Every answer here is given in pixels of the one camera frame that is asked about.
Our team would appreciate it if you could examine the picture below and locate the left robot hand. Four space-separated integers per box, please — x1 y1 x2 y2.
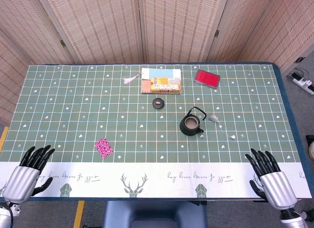
1 144 56 204

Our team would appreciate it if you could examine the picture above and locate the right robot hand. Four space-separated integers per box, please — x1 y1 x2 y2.
245 148 298 211

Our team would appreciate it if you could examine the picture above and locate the grey tea bag with string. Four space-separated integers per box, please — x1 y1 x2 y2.
209 113 237 140

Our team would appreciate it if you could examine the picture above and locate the black teapot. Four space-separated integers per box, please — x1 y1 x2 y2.
179 106 207 137

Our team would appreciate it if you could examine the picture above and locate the black teapot lid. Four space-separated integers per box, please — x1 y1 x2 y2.
152 97 164 109

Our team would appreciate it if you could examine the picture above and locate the green grid tablecloth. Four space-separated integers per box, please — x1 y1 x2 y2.
0 63 312 199

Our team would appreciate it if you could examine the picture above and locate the pink patterned pouch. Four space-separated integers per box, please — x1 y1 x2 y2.
94 137 114 160

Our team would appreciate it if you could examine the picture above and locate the white power strip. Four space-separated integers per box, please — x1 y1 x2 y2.
291 73 314 95

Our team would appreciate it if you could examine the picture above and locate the blue chair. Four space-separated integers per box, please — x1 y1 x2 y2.
103 200 208 228

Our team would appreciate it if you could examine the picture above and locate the red flat case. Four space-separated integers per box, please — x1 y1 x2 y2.
194 69 221 88

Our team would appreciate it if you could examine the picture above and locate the pink white tassel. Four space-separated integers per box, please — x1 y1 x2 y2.
122 74 140 85

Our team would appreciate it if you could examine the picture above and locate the yellow printed box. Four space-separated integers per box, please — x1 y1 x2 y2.
150 77 182 92

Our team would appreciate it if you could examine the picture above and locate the light blue paper card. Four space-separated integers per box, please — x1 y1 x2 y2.
141 67 182 80

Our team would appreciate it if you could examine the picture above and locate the bamboo folding screen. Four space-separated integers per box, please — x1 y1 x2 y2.
0 0 314 125

